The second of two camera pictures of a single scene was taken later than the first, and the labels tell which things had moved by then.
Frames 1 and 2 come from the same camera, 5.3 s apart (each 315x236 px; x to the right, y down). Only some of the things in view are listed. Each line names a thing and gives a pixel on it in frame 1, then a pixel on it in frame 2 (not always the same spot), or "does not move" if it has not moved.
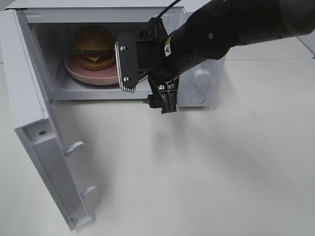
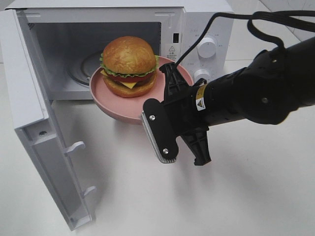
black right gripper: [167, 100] -> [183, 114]
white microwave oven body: [74, 41] does not move
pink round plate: [109, 76] -> [130, 75]
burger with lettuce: [94, 49] -> [130, 65]
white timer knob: [202, 79] does not move
